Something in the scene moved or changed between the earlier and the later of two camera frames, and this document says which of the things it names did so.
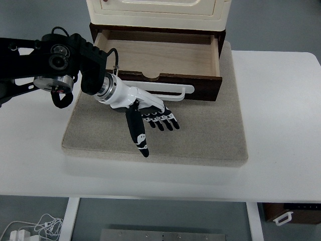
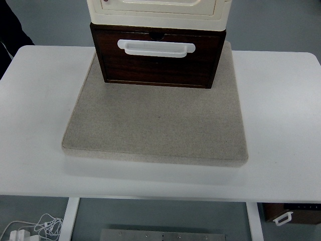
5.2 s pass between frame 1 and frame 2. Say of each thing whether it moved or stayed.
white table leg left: stayed
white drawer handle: moved
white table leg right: stayed
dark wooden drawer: moved
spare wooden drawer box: stayed
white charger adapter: stayed
